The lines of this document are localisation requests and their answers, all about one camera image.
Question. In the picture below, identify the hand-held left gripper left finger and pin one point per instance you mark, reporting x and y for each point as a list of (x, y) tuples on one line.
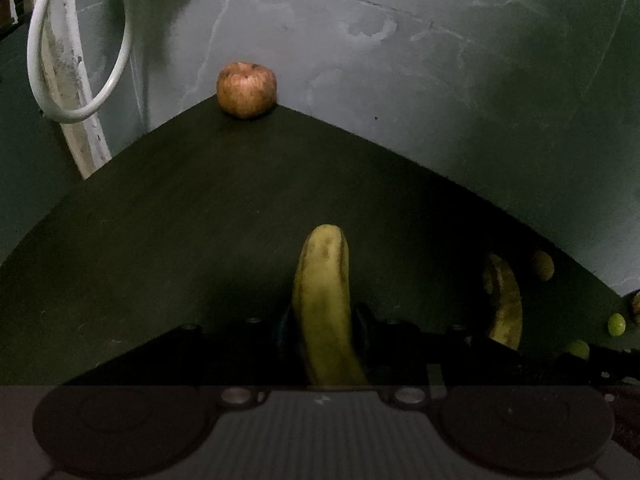
[(250, 350)]

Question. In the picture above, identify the large yellow banana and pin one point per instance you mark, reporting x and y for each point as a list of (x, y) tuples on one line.
[(322, 300)]

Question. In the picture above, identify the green grape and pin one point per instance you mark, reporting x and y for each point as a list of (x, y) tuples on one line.
[(616, 324), (580, 347)]

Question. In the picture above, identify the brown spotted banana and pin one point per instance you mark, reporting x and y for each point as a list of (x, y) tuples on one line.
[(505, 305)]

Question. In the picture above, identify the red apple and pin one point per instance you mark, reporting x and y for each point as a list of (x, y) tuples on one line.
[(246, 90)]

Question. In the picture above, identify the white painted door frame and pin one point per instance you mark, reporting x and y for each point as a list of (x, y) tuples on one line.
[(85, 135)]

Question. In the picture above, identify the brown walnut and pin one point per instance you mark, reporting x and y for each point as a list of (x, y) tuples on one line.
[(543, 265)]

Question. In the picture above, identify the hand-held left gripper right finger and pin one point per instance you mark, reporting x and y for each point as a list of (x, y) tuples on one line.
[(415, 355)]

